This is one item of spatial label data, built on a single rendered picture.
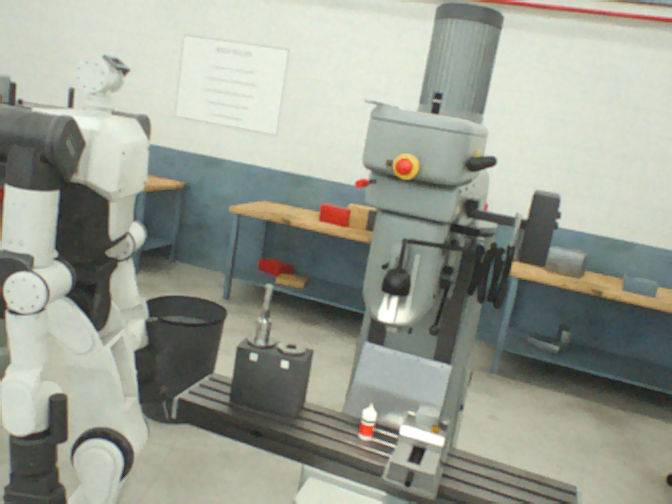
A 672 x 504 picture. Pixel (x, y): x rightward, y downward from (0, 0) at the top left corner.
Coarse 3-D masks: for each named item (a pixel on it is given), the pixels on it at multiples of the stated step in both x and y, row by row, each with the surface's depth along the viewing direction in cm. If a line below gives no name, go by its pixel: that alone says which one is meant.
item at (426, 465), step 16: (416, 416) 187; (400, 448) 174; (416, 448) 178; (400, 464) 166; (416, 464) 167; (432, 464) 168; (384, 480) 168; (400, 480) 167; (416, 480) 165; (432, 480) 164; (432, 496) 165
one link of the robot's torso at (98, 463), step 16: (80, 448) 141; (96, 448) 141; (112, 448) 141; (80, 464) 141; (96, 464) 141; (112, 464) 141; (80, 480) 143; (96, 480) 142; (112, 480) 143; (128, 480) 158; (80, 496) 144; (96, 496) 143; (112, 496) 144
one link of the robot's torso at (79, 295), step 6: (78, 282) 141; (84, 282) 142; (78, 288) 139; (84, 288) 139; (90, 288) 141; (66, 294) 137; (72, 294) 137; (78, 294) 138; (84, 294) 139; (90, 294) 140; (72, 300) 137; (78, 300) 138; (84, 300) 139; (90, 300) 140; (78, 306) 138; (84, 306) 138; (90, 306) 139; (84, 312) 138
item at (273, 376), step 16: (240, 352) 195; (256, 352) 194; (272, 352) 194; (288, 352) 194; (304, 352) 197; (240, 368) 196; (256, 368) 195; (272, 368) 194; (288, 368) 193; (304, 368) 193; (240, 384) 197; (256, 384) 196; (272, 384) 195; (288, 384) 194; (304, 384) 199; (240, 400) 198; (256, 400) 197; (272, 400) 196; (288, 400) 195; (304, 400) 205
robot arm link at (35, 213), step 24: (24, 192) 112; (48, 192) 114; (24, 216) 113; (48, 216) 115; (24, 240) 114; (48, 240) 117; (0, 264) 114; (24, 264) 114; (48, 264) 118; (0, 288) 115; (24, 288) 113; (48, 288) 115; (24, 312) 115
